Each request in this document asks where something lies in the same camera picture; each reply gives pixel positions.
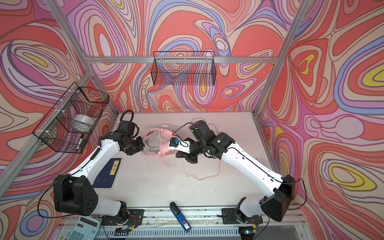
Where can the blue black stapler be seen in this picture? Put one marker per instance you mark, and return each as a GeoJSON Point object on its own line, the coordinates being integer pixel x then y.
{"type": "Point", "coordinates": [180, 217]}

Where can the aluminium front rail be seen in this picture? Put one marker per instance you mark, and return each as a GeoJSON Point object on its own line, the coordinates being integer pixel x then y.
{"type": "Point", "coordinates": [208, 223]}

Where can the pink headphones with cable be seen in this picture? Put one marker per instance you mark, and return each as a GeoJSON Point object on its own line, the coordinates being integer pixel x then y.
{"type": "Point", "coordinates": [164, 151]}

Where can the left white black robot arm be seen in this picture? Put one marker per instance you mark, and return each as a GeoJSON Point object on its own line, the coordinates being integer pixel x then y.
{"type": "Point", "coordinates": [74, 193]}

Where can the black wire basket back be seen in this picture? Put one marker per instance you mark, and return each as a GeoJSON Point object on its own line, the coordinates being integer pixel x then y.
{"type": "Point", "coordinates": [184, 68]}

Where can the light green calculator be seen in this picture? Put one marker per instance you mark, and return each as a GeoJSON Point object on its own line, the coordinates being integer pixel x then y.
{"type": "Point", "coordinates": [86, 228]}

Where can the white headphones with grey cable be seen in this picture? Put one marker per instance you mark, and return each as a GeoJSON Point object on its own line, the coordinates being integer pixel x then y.
{"type": "Point", "coordinates": [154, 141]}

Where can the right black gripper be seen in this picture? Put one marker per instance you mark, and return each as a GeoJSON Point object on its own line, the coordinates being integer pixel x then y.
{"type": "Point", "coordinates": [193, 159]}

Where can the white tape roll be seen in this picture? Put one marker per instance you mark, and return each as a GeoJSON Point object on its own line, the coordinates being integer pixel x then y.
{"type": "Point", "coordinates": [82, 124]}

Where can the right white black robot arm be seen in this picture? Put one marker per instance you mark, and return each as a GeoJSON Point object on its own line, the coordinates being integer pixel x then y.
{"type": "Point", "coordinates": [278, 190]}

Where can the black wire basket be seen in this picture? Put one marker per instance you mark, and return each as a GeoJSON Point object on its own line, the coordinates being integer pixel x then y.
{"type": "Point", "coordinates": [184, 68]}
{"type": "Point", "coordinates": [69, 125]}

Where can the dark blue notebook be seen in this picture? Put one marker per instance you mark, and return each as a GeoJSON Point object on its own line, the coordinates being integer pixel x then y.
{"type": "Point", "coordinates": [107, 176]}

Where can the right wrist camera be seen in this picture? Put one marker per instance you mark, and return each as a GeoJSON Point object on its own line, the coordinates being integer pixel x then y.
{"type": "Point", "coordinates": [176, 144]}

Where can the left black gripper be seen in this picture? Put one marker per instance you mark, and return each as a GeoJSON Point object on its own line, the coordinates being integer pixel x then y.
{"type": "Point", "coordinates": [141, 146]}

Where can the black wire basket left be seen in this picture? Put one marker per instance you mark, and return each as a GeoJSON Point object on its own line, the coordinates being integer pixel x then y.
{"type": "Point", "coordinates": [69, 125]}

